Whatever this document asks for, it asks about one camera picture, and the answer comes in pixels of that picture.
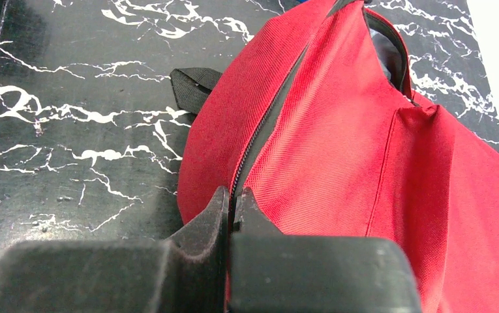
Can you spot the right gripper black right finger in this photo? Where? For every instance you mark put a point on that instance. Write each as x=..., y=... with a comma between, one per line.
x=274, y=272

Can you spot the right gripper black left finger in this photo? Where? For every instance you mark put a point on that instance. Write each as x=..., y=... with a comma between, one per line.
x=185, y=272

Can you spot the red backpack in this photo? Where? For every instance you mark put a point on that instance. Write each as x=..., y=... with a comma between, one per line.
x=317, y=117

